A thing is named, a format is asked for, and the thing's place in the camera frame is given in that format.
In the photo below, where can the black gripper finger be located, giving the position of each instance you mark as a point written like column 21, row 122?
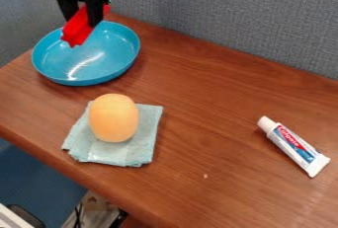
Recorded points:
column 94, row 12
column 69, row 8

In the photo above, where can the red rectangular block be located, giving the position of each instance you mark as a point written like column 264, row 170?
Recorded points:
column 81, row 26

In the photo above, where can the blue plastic plate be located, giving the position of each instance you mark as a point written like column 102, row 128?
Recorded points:
column 98, row 61

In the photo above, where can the orange egg-shaped object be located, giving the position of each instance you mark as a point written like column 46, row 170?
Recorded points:
column 114, row 117

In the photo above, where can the light blue folded cloth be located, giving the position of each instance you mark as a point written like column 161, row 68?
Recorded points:
column 131, row 153

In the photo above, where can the white toothpaste tube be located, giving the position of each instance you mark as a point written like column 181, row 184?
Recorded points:
column 298, row 150

